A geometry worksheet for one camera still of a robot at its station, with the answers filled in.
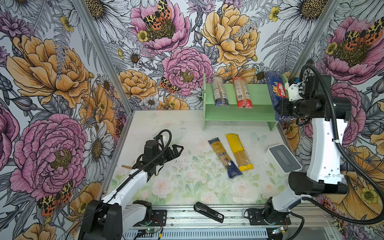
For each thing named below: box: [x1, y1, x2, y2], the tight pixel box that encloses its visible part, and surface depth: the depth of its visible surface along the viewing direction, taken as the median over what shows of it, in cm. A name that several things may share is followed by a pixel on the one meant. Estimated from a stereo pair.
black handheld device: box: [193, 201, 225, 223], surface depth 74 cm
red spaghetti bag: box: [233, 76, 254, 109], surface depth 90 cm
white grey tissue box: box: [265, 143, 303, 177], surface depth 93 cm
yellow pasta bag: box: [225, 133, 254, 172], surface depth 96 cm
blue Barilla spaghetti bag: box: [264, 70, 292, 121], surface depth 70 cm
